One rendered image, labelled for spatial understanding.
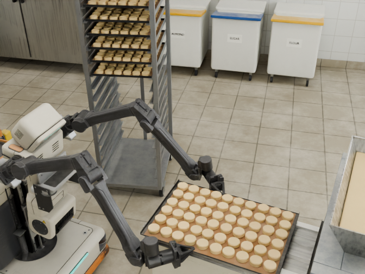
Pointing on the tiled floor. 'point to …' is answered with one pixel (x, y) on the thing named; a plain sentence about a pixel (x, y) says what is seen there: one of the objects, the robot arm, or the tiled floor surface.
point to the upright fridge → (41, 30)
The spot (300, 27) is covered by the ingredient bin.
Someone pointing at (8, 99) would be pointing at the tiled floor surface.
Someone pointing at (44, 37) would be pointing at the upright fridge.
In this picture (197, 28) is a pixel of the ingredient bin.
